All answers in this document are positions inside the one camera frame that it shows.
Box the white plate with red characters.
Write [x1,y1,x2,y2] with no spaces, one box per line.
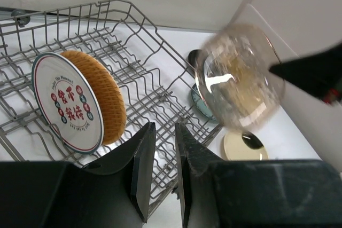
[32,52,104,154]

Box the cream plate with gold centre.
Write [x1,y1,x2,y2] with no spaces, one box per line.
[223,131,269,161]

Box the black round plate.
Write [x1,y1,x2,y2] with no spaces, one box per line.
[187,49,201,69]

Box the blue floral teal plate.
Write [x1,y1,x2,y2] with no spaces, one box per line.
[190,84,218,123]

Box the brown translucent square plate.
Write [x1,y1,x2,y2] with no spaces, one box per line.
[195,23,285,131]

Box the orange woven round plate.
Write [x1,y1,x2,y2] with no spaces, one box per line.
[61,50,127,145]

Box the grey wire dish rack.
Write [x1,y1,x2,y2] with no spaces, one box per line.
[1,0,221,214]

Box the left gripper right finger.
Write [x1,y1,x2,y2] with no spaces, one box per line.
[175,123,341,227]

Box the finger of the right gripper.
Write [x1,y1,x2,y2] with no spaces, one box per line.
[269,43,341,105]

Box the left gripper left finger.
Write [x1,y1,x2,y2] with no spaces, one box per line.
[1,122,156,227]

